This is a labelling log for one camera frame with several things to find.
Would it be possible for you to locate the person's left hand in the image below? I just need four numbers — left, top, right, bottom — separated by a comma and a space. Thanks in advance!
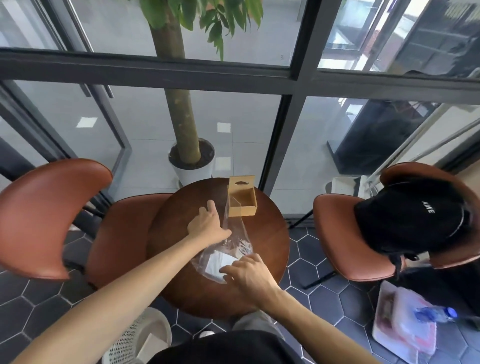
187, 200, 232, 247

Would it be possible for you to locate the person's right hand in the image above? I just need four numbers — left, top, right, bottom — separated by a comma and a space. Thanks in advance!
219, 254, 281, 309

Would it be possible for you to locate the clear plastic bag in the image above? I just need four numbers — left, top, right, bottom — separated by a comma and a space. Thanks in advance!
190, 194, 254, 284

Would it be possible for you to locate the person's left forearm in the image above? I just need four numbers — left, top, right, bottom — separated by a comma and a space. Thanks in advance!
10, 235, 201, 364

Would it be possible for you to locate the person's right forearm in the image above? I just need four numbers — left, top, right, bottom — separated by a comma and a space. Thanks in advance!
259, 289, 380, 364

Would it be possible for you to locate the white card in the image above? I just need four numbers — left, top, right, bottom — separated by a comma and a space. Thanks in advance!
205, 251, 241, 282

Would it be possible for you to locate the brown cardboard box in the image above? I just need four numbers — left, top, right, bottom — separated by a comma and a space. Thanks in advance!
227, 175, 258, 218

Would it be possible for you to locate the round wooden table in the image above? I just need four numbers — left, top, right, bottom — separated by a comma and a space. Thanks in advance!
146, 177, 290, 322

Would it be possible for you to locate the white plant pot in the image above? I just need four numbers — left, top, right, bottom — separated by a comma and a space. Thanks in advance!
167, 137, 217, 187

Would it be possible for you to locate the person's black shirt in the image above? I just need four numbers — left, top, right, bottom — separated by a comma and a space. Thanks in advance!
148, 330, 305, 364

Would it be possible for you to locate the brown leather chair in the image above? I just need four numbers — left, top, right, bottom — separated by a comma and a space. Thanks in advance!
289, 162, 480, 290
0, 158, 174, 290

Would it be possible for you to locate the white sheet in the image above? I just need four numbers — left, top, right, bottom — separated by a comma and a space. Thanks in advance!
136, 333, 170, 364

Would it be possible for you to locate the small white bin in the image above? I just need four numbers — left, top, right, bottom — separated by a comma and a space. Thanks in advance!
331, 176, 361, 197

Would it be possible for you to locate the white plastic basket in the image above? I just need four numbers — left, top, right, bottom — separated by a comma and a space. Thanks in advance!
101, 307, 173, 364

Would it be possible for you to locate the green leafy tree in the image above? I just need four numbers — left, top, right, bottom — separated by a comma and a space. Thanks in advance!
140, 0, 264, 166

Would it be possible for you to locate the pink and white tray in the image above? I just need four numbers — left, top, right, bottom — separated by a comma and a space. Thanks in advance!
371, 280, 421, 363

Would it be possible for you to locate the black bag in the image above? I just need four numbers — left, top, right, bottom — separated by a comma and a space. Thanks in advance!
354, 181, 474, 280

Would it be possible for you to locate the black sign stand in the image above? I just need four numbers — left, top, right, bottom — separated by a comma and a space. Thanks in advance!
326, 99, 440, 176

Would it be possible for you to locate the clear plastic container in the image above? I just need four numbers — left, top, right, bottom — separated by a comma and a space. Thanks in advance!
393, 287, 438, 355

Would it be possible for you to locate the clear plastic water bottle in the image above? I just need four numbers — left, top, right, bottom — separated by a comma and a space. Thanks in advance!
414, 306, 458, 324

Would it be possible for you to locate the dark metal window frame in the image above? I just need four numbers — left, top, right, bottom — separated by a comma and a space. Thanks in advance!
0, 0, 480, 216

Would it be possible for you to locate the dark metal door handle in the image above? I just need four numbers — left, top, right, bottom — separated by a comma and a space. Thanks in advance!
65, 0, 115, 99

